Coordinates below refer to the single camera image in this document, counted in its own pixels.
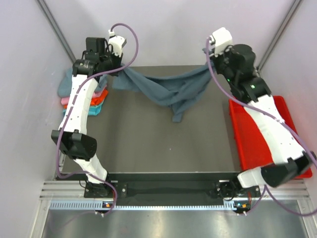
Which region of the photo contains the folded pink t shirt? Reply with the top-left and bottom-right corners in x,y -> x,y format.
60,92 -> 104,106

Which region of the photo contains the slate blue t shirt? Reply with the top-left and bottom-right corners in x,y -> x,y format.
112,64 -> 211,123

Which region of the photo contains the folded grey-blue t shirt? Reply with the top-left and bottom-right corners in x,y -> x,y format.
57,68 -> 72,98

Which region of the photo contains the red plastic bin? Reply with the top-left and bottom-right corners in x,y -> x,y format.
228,96 -> 313,179

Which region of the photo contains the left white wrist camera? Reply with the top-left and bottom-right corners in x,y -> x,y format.
108,30 -> 127,57

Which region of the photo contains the grey slotted cable duct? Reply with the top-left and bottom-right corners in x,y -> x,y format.
49,200 -> 251,211

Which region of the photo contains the left corner aluminium post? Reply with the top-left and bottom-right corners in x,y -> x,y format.
35,0 -> 76,64

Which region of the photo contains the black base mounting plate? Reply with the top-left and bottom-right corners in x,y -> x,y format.
83,180 -> 262,199

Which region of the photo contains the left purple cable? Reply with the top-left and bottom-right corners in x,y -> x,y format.
55,23 -> 138,216

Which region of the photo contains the purple cable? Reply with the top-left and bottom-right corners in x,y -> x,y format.
206,36 -> 317,217
55,23 -> 138,216

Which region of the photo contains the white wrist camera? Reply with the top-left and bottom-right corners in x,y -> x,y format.
209,27 -> 233,56
108,30 -> 127,57

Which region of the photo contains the corner aluminium post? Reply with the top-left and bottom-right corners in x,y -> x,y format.
256,0 -> 304,74
35,0 -> 76,64

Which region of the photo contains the right corner aluminium post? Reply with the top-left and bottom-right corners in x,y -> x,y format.
256,0 -> 304,74

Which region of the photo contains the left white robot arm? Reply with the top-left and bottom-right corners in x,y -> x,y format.
51,36 -> 126,197

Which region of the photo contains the folded orange t shirt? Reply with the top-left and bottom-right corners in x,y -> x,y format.
63,89 -> 109,110

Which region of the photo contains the aluminium frame rail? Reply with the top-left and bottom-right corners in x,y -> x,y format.
39,179 -> 310,200

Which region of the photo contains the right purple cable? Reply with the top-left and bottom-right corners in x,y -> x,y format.
206,36 -> 317,217

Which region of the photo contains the folded turquoise t shirt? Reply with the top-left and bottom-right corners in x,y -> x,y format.
62,103 -> 103,116

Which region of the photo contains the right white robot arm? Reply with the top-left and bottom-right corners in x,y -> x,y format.
210,43 -> 313,196

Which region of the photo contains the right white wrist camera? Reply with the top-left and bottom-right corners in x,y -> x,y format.
209,27 -> 233,56

